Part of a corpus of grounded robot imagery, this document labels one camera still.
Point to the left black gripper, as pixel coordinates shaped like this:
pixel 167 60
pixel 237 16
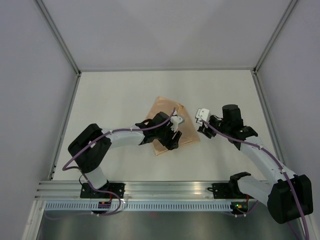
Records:
pixel 174 143

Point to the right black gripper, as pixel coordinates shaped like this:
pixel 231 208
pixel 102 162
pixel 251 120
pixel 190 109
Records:
pixel 206 131

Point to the peach cloth napkin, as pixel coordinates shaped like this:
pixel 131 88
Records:
pixel 189 133

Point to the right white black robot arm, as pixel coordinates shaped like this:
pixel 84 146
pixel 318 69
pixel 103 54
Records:
pixel 286 195

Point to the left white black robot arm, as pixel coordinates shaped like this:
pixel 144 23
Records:
pixel 90 147

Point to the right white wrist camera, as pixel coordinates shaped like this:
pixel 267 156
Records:
pixel 202 114

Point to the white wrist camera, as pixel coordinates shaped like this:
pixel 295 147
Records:
pixel 176 120
pixel 202 114

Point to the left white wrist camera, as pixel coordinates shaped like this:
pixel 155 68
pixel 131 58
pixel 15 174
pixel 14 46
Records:
pixel 176 120

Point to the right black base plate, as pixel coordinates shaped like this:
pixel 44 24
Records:
pixel 222 190

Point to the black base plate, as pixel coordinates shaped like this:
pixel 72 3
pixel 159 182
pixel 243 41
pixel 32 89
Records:
pixel 222 190
pixel 104 192

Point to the right side aluminium rail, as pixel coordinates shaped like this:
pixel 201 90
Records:
pixel 276 144

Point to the aluminium rail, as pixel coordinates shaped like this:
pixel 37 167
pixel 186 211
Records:
pixel 62 131
pixel 134 190
pixel 276 144

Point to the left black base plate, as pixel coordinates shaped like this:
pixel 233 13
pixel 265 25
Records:
pixel 104 192

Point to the white slotted cable duct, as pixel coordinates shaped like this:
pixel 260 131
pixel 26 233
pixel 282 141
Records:
pixel 158 206

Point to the left side aluminium rail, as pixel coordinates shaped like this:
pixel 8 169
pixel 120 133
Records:
pixel 62 131

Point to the front aluminium rail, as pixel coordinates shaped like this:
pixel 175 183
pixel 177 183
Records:
pixel 134 190

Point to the left aluminium frame post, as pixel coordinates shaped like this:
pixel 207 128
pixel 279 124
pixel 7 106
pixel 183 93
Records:
pixel 57 35

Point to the aluminium frame post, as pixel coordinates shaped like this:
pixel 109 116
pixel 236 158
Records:
pixel 275 34
pixel 57 35

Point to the right aluminium frame post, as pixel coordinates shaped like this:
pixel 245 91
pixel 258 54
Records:
pixel 275 34

